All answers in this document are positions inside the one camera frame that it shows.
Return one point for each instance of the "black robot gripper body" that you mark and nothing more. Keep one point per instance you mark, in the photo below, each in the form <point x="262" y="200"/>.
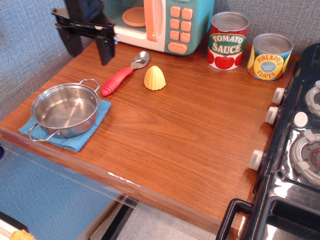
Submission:
<point x="83" y="18"/>

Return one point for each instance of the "blue cloth mat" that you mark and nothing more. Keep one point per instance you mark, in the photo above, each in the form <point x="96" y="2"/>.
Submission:
<point x="77" y="142"/>

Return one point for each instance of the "red handled metal spoon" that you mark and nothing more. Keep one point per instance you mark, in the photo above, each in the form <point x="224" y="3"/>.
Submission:
<point x="138" y="62"/>

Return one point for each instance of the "pineapple slices can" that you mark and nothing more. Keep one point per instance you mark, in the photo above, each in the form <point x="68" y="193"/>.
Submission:
<point x="269" y="56"/>

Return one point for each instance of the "black toy stove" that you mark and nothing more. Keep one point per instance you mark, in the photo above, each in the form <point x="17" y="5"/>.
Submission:
<point x="286" y="194"/>

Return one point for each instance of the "yellow toy corn piece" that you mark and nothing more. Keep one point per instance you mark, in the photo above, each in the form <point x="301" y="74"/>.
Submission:
<point x="154" y="79"/>

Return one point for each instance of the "steel pan with handles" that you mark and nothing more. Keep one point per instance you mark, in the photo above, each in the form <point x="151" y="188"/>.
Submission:
<point x="65" y="111"/>

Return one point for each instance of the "tomato sauce can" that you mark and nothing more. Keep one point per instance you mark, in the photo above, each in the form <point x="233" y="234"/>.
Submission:
<point x="227" y="38"/>

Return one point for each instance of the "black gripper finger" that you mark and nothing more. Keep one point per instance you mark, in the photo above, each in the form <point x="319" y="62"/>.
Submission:
<point x="71" y="41"/>
<point x="106" y="45"/>

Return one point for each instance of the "orange object bottom left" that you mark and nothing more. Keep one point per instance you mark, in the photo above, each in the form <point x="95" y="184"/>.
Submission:
<point x="21" y="235"/>

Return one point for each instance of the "teal toy microwave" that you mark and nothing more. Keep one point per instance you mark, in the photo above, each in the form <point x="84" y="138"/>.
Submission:
<point x="169" y="26"/>

